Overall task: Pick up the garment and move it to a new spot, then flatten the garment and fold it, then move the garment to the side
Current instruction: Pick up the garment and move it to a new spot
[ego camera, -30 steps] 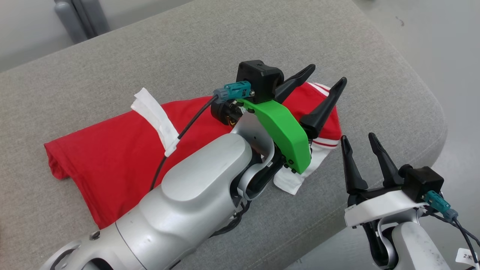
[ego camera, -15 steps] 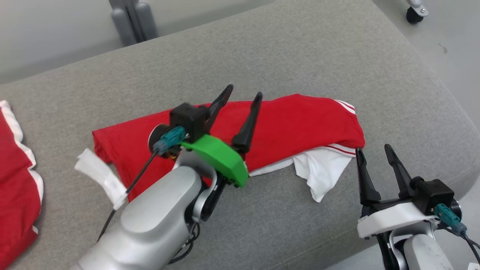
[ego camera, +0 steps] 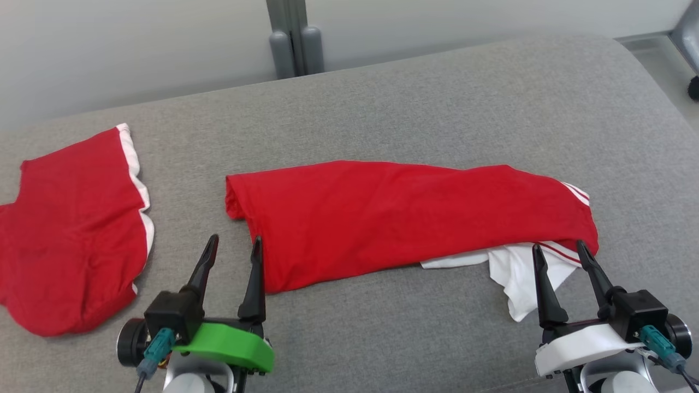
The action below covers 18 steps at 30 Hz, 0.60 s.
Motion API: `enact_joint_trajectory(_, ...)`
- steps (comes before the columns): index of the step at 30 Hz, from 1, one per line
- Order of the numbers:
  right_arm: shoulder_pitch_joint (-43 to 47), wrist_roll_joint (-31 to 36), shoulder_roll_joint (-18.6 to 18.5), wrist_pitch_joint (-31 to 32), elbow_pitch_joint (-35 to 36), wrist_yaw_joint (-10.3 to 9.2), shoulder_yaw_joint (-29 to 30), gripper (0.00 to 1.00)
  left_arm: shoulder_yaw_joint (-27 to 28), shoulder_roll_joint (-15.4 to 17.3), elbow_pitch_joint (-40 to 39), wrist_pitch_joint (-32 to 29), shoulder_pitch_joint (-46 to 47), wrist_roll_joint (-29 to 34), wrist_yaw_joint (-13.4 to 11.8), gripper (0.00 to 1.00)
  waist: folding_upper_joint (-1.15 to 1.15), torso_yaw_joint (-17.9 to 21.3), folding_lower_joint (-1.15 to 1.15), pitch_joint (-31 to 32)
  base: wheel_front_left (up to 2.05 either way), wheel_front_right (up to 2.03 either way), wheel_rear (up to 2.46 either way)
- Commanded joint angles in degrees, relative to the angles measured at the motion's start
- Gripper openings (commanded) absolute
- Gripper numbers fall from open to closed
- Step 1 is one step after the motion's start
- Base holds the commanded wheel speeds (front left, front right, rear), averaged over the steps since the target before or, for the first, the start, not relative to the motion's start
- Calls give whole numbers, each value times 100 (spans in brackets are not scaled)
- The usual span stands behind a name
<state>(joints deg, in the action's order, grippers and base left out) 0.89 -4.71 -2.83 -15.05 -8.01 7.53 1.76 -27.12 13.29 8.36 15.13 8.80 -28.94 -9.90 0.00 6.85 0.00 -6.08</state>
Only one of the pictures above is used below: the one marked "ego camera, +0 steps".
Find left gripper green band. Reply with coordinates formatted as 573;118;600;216
116;234;275;374

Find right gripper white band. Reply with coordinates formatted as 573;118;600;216
532;239;693;378

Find red t-shirt with white stripes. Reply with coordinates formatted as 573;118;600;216
225;160;600;323

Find red shorts with white trim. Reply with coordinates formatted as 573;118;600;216
0;123;155;337

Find grey metal stand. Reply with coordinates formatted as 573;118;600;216
266;0;325;80

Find grey wheeled chair base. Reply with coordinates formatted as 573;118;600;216
669;0;699;103

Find left camera cable teal plug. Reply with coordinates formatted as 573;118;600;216
134;327;177;393

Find camera cable teal plug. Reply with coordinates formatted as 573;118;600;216
638;325;699;393
134;327;177;393

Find right camera cable teal plug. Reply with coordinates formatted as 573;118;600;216
638;325;699;393

